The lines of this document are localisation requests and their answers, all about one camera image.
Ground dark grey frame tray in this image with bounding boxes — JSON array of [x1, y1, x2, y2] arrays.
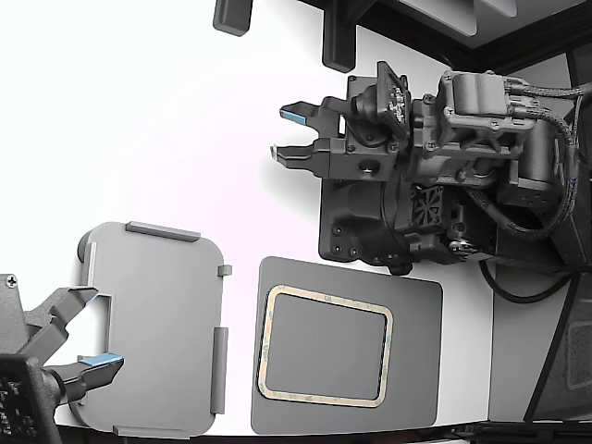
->
[[251, 255, 444, 436]]

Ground short dark grey bracket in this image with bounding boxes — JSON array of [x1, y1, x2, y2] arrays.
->
[[212, 0, 254, 37]]

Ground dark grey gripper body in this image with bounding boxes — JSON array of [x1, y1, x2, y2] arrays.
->
[[328, 68, 537, 187]]

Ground small light grey panel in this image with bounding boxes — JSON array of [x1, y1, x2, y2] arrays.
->
[[478, 0, 520, 19]]

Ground braided black cable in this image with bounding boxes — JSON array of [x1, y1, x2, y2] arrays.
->
[[462, 79, 592, 242]]

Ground black enclosure frame rail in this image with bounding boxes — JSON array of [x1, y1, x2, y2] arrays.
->
[[295, 0, 592, 84]]

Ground large light grey panel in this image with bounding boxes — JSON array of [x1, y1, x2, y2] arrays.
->
[[400, 0, 478, 38]]

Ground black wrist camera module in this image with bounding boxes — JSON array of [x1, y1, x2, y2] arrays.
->
[[347, 59, 413, 142]]

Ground black camera board bracket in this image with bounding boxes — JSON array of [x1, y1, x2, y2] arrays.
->
[[0, 353, 64, 444]]

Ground smooth black cable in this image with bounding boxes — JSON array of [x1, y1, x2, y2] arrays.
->
[[477, 257, 575, 305]]

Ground beige rectangular adhesive frame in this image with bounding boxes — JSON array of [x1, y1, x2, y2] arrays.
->
[[257, 285, 395, 411]]

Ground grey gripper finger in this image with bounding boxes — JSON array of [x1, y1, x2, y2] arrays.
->
[[22, 285, 102, 367], [42, 352, 127, 404]]

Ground light grey holder plate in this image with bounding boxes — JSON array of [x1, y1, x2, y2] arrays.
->
[[76, 220, 233, 440]]

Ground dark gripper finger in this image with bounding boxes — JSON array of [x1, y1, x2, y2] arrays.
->
[[278, 95, 349, 141], [269, 137, 332, 180]]

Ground long dark grey bracket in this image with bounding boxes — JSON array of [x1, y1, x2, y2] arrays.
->
[[321, 0, 358, 73]]

